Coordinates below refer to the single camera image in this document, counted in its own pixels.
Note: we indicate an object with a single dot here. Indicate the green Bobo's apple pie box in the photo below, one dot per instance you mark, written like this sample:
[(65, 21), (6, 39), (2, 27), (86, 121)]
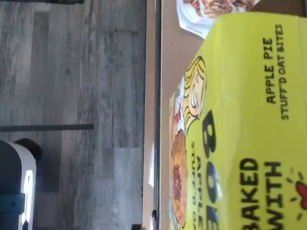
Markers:
[(239, 95)]

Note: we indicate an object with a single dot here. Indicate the white grey robot base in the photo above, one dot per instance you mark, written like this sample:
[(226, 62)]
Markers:
[(14, 179)]

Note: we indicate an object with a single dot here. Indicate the black metal shelf rack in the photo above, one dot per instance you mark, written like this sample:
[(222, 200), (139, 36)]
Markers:
[(157, 95)]

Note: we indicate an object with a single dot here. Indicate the white shelf price tag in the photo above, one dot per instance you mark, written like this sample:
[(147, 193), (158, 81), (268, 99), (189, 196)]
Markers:
[(151, 167)]

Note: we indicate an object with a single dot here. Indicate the wooden shelf board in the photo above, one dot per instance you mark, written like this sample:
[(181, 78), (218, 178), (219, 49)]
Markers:
[(165, 60)]

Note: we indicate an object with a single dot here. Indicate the red label granola bag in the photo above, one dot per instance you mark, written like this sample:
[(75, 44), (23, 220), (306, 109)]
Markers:
[(204, 9)]

